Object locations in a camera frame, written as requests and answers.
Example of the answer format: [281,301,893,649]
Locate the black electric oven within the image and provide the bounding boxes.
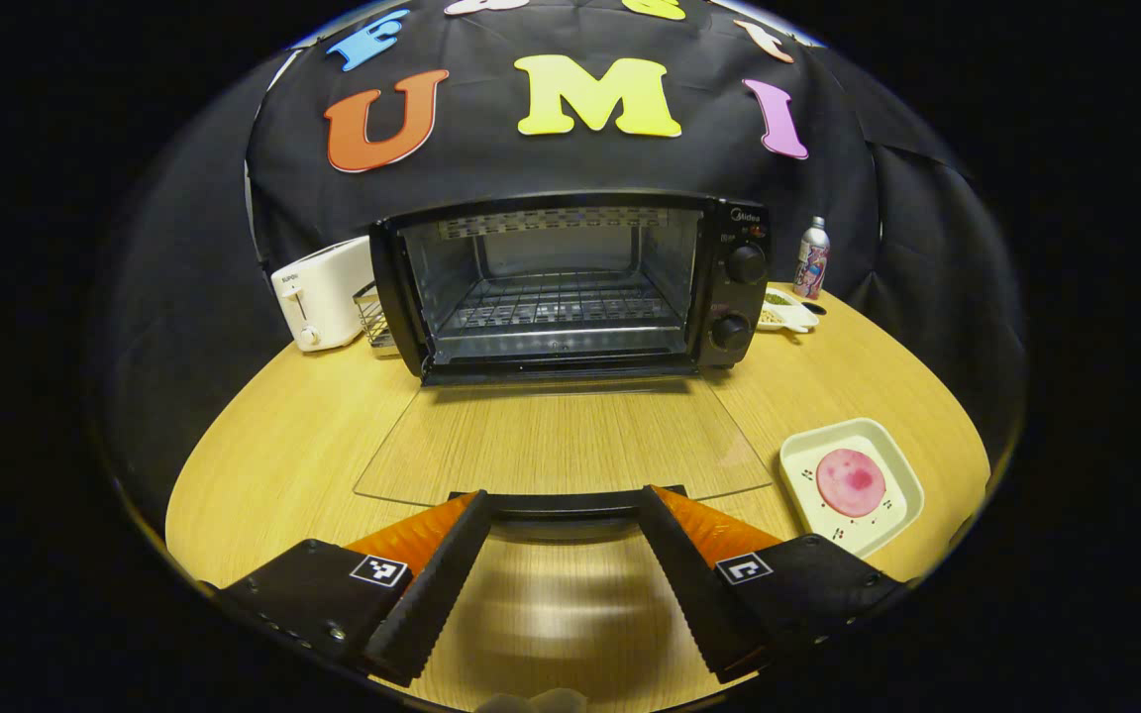
[353,191,775,544]

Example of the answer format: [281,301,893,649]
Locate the white divided snack plate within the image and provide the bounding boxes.
[757,287,821,334]

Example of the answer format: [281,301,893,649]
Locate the metal wire basket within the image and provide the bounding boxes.
[353,281,398,350]

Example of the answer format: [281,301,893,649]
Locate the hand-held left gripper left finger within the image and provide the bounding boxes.
[219,489,492,687]

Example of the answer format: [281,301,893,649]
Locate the pink ham slice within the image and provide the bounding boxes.
[816,448,888,519]

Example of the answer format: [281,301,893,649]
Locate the white toaster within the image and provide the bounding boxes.
[270,236,378,353]

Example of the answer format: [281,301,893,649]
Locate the silver patterned drink bottle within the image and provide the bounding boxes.
[792,216,832,301]

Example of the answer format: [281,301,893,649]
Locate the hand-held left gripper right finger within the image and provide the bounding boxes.
[638,485,913,684]

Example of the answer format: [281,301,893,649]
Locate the cream square plate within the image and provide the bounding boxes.
[779,417,925,560]

